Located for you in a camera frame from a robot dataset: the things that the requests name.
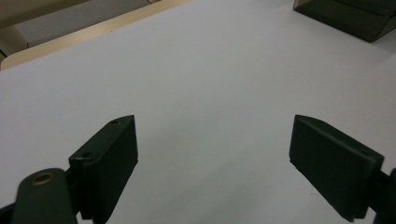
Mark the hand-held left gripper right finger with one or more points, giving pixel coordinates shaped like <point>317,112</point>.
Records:
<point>333,168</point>

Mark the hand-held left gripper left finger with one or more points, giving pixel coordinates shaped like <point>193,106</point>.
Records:
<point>106,168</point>

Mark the smoky transparent drawer box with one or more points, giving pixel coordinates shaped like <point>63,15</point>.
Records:
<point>351,17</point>

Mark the white board sheet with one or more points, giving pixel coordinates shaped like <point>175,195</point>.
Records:
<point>211,87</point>

